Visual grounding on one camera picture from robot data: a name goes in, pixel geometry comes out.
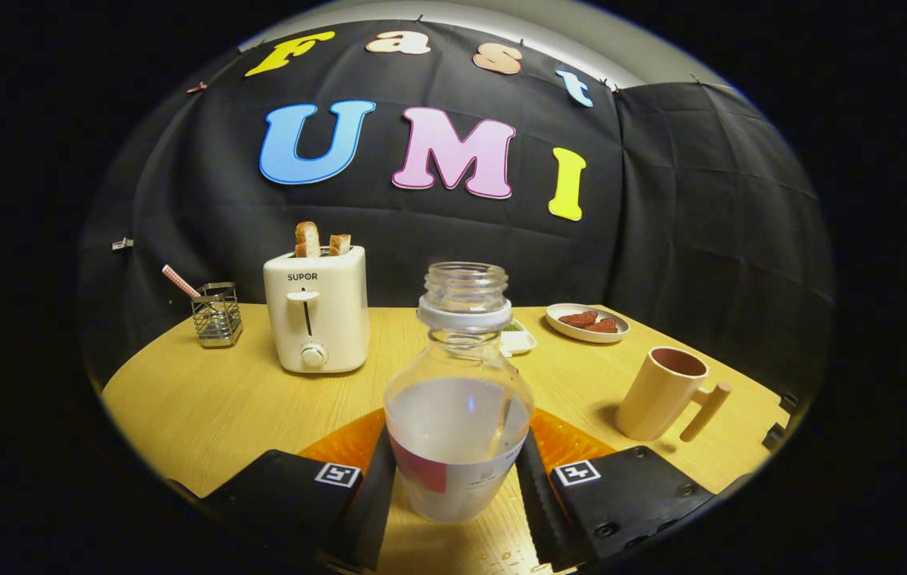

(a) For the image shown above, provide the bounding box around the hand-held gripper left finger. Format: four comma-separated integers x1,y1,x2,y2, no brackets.
202,409,398,572

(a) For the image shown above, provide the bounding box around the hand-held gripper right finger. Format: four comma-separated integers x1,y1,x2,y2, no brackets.
513,409,716,572

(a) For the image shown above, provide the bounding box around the clear plastic juice bottle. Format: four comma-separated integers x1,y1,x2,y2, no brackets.
383,262,536,524

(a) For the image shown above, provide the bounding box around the beige cup with handle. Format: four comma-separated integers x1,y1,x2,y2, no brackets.
615,346,734,443

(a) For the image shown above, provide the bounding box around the wooden table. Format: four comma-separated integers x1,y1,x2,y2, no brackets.
101,303,791,575

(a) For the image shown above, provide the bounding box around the white rectangular dish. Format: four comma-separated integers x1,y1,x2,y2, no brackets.
499,319,537,357

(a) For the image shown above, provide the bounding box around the white round plate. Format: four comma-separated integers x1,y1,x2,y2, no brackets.
545,303,631,344

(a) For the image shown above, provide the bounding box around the white toaster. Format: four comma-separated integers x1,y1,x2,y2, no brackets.
263,244,370,375

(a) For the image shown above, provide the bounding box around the metal mesh basket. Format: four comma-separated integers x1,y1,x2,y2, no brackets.
191,282,244,349

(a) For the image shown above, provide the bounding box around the pink striped straw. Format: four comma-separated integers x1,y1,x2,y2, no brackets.
162,264,200,299

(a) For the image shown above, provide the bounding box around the black backdrop cloth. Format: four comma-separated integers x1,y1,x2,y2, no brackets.
78,20,834,392

